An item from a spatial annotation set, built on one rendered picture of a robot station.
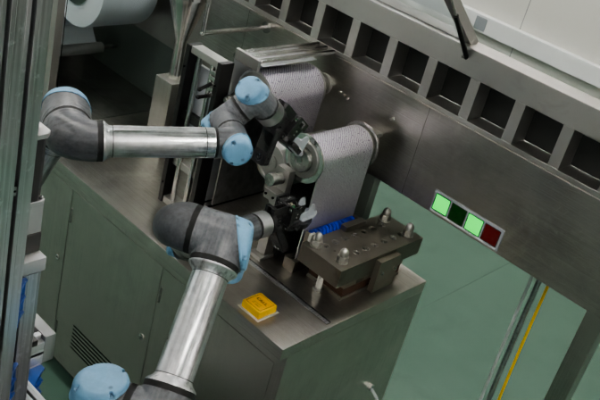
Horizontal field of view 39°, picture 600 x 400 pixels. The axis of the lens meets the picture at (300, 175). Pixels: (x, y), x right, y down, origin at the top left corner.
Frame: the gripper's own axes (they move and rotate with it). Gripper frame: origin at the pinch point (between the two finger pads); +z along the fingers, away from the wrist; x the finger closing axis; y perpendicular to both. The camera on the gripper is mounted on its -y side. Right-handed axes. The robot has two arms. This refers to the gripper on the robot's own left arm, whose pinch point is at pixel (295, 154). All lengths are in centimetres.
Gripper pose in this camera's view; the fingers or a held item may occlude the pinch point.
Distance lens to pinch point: 242.6
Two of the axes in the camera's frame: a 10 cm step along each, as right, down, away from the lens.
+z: 3.7, 4.1, 8.3
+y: 6.1, -7.8, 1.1
